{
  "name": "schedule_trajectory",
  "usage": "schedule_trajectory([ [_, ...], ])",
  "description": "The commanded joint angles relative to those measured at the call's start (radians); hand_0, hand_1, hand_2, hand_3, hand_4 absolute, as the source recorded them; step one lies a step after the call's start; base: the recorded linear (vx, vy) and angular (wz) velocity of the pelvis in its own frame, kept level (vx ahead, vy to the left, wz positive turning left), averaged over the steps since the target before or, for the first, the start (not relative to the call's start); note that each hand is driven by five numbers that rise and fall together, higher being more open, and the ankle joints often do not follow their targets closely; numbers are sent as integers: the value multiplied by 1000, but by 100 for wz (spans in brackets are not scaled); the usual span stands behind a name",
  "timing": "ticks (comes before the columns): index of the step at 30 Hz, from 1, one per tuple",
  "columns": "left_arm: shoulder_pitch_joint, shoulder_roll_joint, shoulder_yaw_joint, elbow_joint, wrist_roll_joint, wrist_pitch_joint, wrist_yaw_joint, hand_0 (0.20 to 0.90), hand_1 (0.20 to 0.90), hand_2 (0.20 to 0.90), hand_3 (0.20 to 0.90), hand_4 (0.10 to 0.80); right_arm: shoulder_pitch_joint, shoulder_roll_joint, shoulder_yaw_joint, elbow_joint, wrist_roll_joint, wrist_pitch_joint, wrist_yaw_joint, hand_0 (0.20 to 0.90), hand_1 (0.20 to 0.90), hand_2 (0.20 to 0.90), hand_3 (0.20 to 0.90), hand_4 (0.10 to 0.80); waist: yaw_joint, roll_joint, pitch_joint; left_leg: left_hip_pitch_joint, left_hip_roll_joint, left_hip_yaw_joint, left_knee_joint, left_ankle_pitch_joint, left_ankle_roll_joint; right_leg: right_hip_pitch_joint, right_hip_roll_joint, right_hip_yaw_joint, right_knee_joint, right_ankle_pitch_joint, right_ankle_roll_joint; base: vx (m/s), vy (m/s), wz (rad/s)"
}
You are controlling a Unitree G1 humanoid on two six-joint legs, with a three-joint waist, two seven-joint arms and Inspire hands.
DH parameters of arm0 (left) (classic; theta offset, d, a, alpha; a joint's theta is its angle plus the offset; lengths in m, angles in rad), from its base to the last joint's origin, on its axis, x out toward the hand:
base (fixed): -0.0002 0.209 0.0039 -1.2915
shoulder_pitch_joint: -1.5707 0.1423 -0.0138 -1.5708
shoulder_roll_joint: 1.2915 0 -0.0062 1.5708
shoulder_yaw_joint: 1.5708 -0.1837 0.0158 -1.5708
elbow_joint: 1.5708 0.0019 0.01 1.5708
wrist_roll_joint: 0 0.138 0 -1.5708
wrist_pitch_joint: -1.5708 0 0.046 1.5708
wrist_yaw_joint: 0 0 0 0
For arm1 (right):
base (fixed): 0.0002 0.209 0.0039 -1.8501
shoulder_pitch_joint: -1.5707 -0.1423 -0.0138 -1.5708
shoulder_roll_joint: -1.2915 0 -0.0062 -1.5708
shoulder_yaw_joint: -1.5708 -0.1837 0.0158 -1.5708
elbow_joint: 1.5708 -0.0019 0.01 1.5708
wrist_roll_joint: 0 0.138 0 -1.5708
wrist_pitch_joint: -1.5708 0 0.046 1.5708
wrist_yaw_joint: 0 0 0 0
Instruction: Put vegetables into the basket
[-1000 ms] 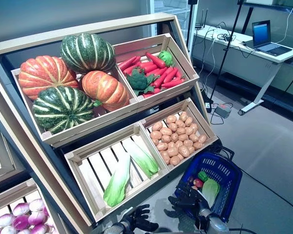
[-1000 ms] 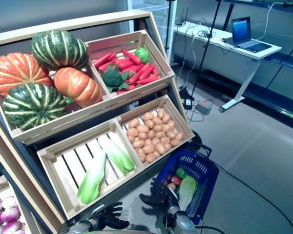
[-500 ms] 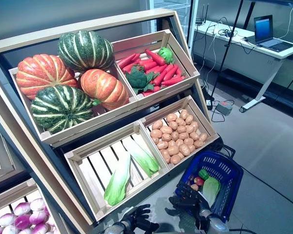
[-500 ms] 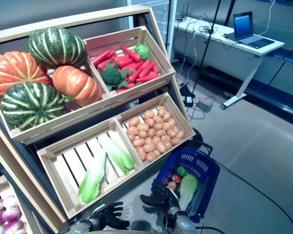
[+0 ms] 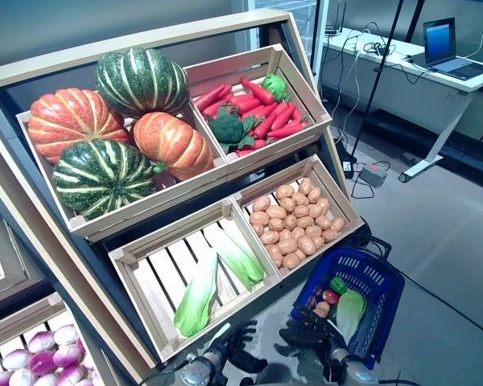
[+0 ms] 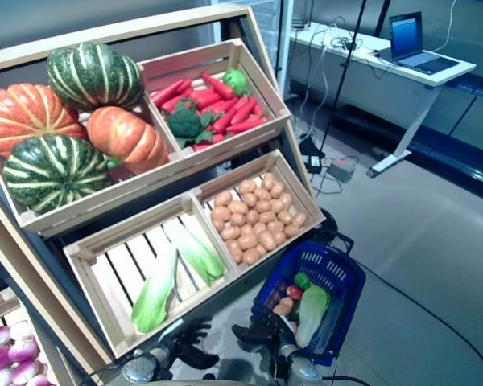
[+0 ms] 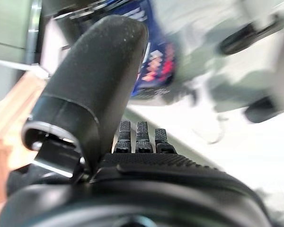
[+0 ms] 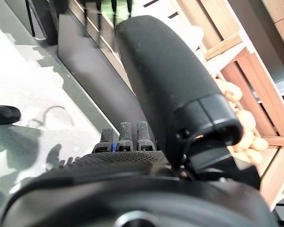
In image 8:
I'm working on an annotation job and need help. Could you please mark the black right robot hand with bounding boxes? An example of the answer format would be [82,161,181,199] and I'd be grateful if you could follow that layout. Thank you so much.
[0,15,279,227]

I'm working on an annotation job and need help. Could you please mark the white soft bag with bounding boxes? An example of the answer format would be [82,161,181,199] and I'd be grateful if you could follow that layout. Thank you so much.
[175,23,204,52]

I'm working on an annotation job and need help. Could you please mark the brown potato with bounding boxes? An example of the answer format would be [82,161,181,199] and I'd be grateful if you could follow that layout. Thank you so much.
[250,137,268,150]
[215,79,244,102]
[234,129,254,152]
[235,109,257,130]
[236,148,264,166]

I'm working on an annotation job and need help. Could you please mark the light wooden shelf rack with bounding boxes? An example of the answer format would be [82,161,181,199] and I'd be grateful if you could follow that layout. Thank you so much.
[175,0,284,211]

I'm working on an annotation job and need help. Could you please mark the black robot foot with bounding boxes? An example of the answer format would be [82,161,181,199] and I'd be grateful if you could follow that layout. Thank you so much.
[0,105,22,125]

